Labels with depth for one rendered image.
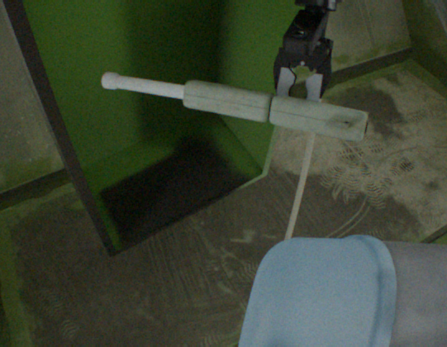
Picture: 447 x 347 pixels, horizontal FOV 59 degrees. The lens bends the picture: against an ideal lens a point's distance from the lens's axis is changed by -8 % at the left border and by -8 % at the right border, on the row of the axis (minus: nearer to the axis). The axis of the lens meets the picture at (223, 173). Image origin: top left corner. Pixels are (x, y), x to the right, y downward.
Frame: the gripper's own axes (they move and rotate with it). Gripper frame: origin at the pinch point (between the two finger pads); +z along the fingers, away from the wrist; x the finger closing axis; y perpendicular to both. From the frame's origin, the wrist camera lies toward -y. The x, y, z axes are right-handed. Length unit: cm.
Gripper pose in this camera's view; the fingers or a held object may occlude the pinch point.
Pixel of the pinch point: (294, 116)
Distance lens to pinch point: 72.7
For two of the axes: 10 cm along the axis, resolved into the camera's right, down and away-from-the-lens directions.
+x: -9.3, -2.4, 3.0
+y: 3.5, -2.4, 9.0
